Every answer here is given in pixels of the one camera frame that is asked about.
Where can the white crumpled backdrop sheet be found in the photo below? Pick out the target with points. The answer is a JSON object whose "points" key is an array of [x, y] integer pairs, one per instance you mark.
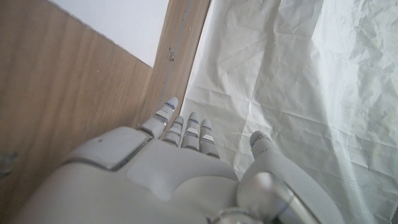
{"points": [[295, 77]]}

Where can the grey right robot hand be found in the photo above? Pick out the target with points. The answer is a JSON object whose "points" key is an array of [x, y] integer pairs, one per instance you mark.
{"points": [[155, 186]]}

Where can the small canvas paper sheet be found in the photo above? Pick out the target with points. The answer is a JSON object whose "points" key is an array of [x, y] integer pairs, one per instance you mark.
{"points": [[124, 25]]}

